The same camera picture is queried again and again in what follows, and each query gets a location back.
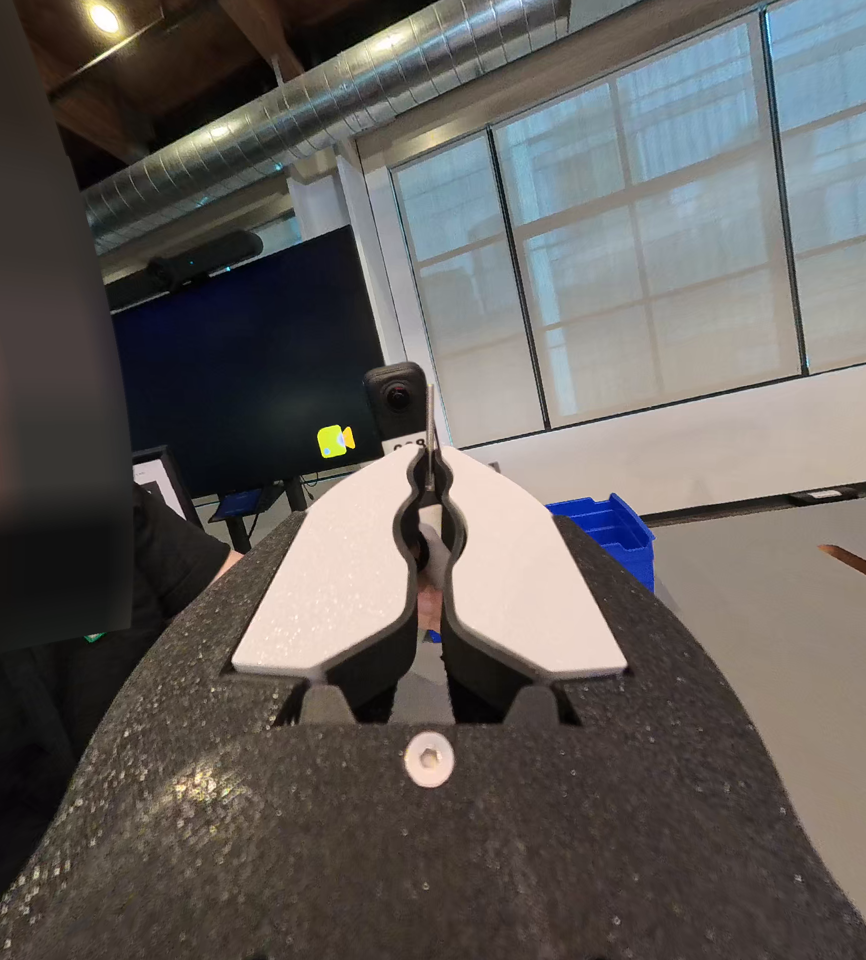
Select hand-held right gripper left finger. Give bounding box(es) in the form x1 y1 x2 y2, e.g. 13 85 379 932
232 450 426 685

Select black display stand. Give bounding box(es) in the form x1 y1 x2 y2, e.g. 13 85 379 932
211 476 306 556

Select large black display screen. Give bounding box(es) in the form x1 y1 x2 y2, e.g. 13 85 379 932
106 225 387 500

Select large grid window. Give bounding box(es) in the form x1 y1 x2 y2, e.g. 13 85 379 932
388 0 866 430

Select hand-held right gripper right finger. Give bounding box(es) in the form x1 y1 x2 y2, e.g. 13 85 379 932
436 447 627 685

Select steel bolt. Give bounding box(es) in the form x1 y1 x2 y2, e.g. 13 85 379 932
424 382 441 496

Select small blue tablet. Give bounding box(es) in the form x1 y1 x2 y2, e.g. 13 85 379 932
209 489 265 524

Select black video bar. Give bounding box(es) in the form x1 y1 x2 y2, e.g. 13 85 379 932
106 228 265 312

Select silver ventilation duct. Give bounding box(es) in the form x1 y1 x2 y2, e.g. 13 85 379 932
84 0 576 252

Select black-framed sign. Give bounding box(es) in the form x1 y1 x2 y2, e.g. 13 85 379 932
131 444 205 530

